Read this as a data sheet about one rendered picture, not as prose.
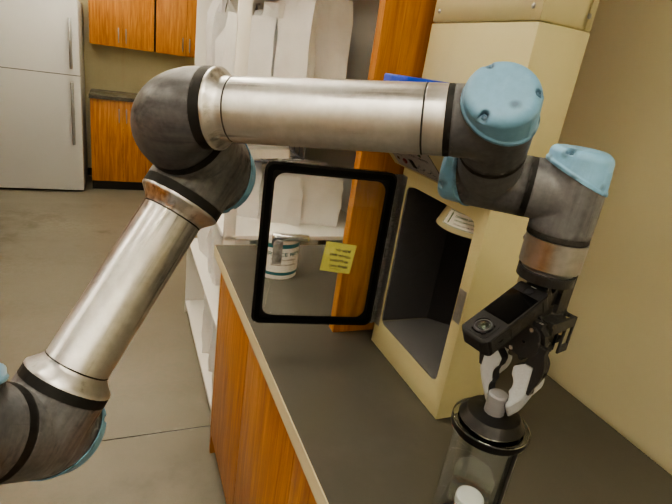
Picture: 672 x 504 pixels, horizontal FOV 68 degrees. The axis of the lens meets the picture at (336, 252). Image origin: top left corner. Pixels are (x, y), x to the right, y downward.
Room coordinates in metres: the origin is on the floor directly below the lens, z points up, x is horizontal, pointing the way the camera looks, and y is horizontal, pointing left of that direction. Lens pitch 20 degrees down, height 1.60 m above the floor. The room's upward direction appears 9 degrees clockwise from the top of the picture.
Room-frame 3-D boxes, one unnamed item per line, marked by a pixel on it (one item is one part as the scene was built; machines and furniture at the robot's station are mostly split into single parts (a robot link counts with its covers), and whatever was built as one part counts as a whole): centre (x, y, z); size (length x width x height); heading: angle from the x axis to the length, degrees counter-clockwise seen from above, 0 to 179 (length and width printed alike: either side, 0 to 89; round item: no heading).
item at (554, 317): (0.61, -0.28, 1.34); 0.09 x 0.08 x 0.12; 129
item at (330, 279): (1.11, 0.03, 1.19); 0.30 x 0.01 x 0.40; 105
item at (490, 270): (1.07, -0.31, 1.33); 0.32 x 0.25 x 0.77; 25
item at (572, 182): (0.61, -0.27, 1.50); 0.09 x 0.08 x 0.11; 73
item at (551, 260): (0.61, -0.27, 1.42); 0.08 x 0.08 x 0.05
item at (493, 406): (0.59, -0.25, 1.18); 0.09 x 0.09 x 0.07
